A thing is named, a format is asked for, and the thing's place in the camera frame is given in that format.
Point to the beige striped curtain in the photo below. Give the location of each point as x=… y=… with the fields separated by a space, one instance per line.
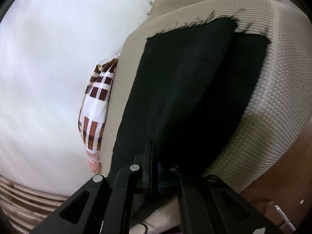
x=26 y=207

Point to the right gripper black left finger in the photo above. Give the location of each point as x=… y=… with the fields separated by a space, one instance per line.
x=104 y=204

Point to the beige textured bed sheet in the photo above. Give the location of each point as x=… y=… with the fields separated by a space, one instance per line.
x=278 y=110

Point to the black pants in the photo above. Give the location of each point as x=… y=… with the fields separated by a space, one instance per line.
x=192 y=87

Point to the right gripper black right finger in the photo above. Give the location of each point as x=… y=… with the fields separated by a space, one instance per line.
x=208 y=205

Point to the pink plaid pillow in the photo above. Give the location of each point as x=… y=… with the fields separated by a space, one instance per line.
x=93 y=111

